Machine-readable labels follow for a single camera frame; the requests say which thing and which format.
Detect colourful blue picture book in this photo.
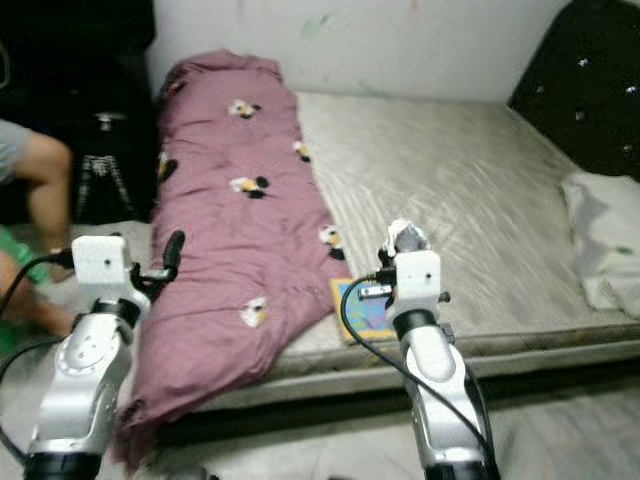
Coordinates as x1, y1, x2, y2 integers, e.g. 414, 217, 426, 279
328, 278, 401, 344

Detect pink cartoon print blanket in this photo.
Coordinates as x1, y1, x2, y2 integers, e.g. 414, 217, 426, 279
115, 50, 351, 473

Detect black bag white lettering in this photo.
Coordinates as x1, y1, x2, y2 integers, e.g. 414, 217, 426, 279
75, 113, 138, 223

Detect cream quilted mattress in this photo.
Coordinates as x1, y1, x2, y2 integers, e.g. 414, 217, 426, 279
160, 90, 640, 413

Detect seated person grey shorts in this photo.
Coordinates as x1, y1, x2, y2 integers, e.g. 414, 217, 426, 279
0, 120, 77, 337

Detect green plastic stool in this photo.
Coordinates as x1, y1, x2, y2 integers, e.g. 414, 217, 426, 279
0, 228, 27, 357

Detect white pillow green leaf print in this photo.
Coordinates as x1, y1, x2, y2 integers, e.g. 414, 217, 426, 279
560, 170, 640, 319

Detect dark tufted headboard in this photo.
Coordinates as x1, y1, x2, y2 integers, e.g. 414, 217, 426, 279
508, 0, 640, 181

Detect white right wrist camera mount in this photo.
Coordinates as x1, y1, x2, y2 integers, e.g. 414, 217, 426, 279
395, 250, 444, 316

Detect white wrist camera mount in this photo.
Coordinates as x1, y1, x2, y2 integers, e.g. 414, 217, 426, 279
395, 250, 444, 316
72, 235, 141, 306

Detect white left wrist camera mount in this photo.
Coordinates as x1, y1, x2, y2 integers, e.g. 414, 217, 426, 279
72, 235, 141, 306

